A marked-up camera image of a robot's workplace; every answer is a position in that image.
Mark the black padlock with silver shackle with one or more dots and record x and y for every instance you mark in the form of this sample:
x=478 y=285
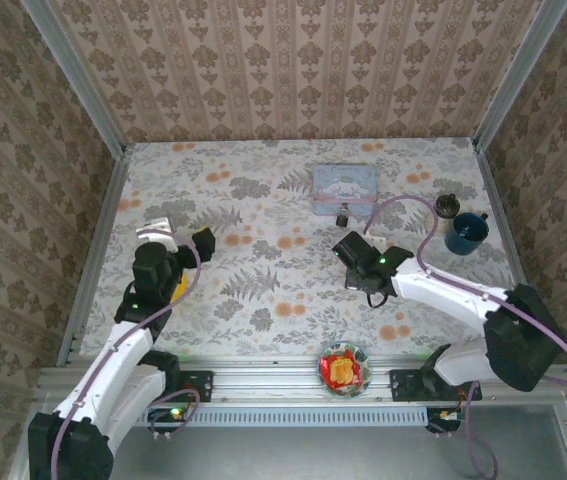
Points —
x=343 y=219

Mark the blue pink cartoon tin box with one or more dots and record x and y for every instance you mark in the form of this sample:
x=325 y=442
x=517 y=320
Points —
x=343 y=185

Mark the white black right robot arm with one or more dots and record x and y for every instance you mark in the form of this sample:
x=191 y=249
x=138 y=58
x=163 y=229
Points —
x=443 y=295

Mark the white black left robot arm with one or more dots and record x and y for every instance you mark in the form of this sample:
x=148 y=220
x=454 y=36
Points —
x=135 y=352

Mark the patterned small plate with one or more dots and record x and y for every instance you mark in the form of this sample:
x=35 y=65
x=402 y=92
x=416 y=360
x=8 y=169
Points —
x=363 y=362

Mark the red yellow snack packet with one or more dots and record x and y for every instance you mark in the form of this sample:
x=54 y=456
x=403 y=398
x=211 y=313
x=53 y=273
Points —
x=340 y=372

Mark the dark blue mug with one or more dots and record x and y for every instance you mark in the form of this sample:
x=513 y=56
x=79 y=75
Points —
x=463 y=242

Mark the small controller board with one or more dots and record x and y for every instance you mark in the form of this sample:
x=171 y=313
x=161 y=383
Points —
x=173 y=414
x=447 y=416

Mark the aluminium side rail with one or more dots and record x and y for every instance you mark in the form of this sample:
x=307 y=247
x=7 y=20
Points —
x=500 y=210
x=93 y=260

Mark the aluminium mounting rail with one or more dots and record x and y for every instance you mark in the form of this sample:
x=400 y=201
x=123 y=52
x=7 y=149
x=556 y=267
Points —
x=273 y=385

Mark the aluminium frame post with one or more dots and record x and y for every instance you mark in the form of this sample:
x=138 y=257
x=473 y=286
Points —
x=78 y=80
x=513 y=75

